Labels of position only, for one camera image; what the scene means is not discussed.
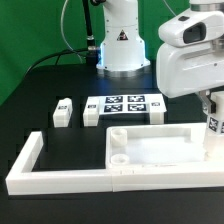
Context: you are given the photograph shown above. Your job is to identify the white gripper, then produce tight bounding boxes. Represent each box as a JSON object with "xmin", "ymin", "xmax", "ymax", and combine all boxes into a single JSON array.
[{"xmin": 156, "ymin": 11, "xmax": 224, "ymax": 114}]

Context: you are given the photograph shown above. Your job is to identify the white desk top tray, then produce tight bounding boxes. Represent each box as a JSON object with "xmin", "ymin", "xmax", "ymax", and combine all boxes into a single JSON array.
[{"xmin": 105, "ymin": 123, "xmax": 224, "ymax": 172}]

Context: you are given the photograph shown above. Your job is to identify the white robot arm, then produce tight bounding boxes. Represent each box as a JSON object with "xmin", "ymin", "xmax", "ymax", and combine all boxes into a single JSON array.
[{"xmin": 97, "ymin": 0, "xmax": 224, "ymax": 114}]

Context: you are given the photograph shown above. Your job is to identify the AprilTag marker sheet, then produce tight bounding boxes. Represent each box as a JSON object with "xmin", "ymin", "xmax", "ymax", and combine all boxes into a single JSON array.
[{"xmin": 85, "ymin": 93, "xmax": 167, "ymax": 115}]

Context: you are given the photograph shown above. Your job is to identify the black cables on table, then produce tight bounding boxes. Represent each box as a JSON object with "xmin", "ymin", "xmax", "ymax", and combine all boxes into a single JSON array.
[{"xmin": 25, "ymin": 48, "xmax": 90, "ymax": 75}]

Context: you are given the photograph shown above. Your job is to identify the grey looping cable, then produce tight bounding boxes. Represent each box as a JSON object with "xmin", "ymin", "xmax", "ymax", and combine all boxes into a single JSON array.
[{"xmin": 59, "ymin": 0, "xmax": 84, "ymax": 64}]

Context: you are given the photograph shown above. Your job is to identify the white U-shaped frame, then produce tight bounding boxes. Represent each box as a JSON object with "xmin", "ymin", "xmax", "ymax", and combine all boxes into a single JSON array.
[{"xmin": 6, "ymin": 132, "xmax": 224, "ymax": 195}]

